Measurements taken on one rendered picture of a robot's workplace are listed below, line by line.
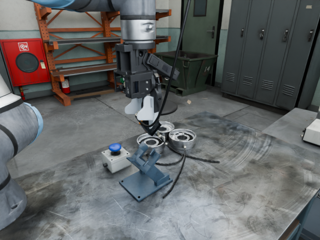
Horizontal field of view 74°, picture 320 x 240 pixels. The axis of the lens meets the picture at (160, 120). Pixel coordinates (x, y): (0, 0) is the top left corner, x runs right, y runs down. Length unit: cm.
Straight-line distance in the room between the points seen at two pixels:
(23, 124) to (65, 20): 388
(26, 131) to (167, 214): 43
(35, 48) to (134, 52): 370
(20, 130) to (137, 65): 35
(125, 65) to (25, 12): 390
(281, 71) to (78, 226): 322
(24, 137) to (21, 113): 7
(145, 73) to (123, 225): 36
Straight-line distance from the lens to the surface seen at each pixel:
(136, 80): 47
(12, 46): 409
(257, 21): 361
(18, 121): 67
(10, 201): 66
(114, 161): 69
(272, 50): 350
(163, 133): 85
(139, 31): 47
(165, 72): 53
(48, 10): 363
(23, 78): 417
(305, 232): 148
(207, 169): 73
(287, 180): 78
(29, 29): 435
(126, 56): 49
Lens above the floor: 124
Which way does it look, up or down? 25 degrees down
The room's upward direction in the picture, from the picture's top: straight up
